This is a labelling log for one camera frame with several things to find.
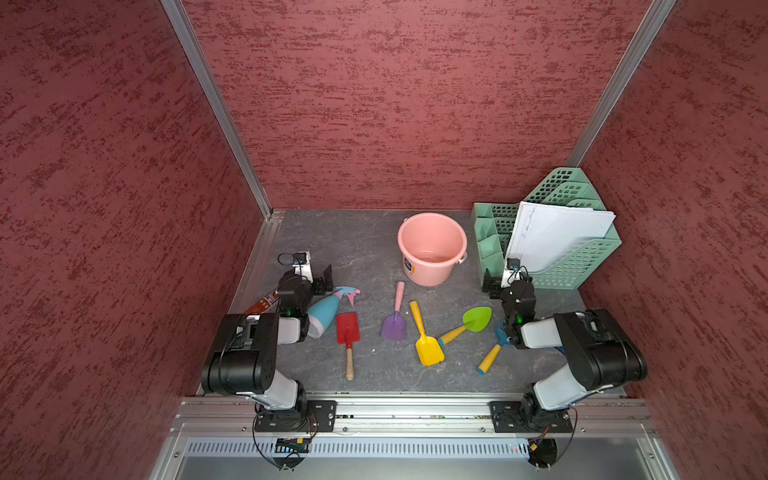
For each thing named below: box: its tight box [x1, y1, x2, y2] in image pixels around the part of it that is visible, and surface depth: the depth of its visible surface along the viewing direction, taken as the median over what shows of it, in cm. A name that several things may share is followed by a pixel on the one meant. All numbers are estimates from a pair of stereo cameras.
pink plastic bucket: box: [397, 212, 468, 287], surface depth 96 cm
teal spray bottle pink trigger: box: [307, 286, 361, 338], surface depth 89 cm
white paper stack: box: [506, 201, 616, 273], surface depth 88 cm
